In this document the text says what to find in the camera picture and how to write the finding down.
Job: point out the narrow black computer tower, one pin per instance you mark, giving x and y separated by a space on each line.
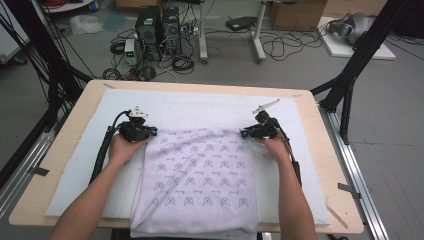
171 30

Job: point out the person's left hand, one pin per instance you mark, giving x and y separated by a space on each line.
125 150

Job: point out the aluminium rail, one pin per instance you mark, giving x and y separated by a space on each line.
356 180
30 160

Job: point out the pale pink patterned towel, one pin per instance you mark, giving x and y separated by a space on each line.
196 180

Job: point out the flat black device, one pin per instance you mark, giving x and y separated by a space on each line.
240 23

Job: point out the white desk leg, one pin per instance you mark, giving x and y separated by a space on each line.
203 36
258 40

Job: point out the teal floor sheet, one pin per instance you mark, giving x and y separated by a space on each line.
115 20

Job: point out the white power supply unit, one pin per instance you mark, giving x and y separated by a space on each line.
130 51

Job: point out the black metal frame stand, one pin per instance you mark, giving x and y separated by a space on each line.
346 76

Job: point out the white grid foam mat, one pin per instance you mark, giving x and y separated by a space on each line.
200 106

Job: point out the clear plastic bag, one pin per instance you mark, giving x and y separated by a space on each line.
86 24

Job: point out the light wooden table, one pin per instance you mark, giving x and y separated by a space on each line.
325 160

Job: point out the white floor board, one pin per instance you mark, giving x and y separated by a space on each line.
340 50

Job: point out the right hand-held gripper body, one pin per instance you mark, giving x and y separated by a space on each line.
265 128

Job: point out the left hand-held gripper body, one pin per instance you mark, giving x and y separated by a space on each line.
133 130

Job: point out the person's right hand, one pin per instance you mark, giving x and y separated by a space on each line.
275 148

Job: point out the black tape strip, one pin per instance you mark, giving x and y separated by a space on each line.
41 171

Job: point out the thin wooden stick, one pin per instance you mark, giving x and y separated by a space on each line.
336 215

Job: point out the wide black computer tower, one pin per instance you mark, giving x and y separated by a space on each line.
147 31

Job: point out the grey tape strip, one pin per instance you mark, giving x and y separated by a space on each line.
348 189

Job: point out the grey rounded device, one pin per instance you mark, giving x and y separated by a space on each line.
356 26

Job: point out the large cardboard box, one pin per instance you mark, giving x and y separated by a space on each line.
296 15

